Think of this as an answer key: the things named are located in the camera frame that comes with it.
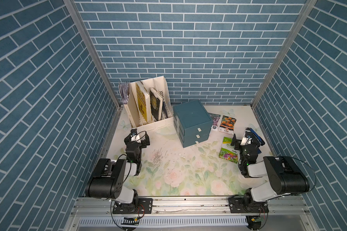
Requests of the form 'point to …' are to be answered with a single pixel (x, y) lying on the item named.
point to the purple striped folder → (124, 89)
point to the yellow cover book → (144, 99)
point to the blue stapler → (259, 138)
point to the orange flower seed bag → (227, 125)
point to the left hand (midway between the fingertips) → (141, 132)
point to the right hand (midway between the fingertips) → (244, 136)
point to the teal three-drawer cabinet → (192, 122)
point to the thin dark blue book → (164, 109)
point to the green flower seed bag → (227, 151)
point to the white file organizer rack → (134, 110)
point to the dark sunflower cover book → (156, 103)
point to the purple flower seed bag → (215, 118)
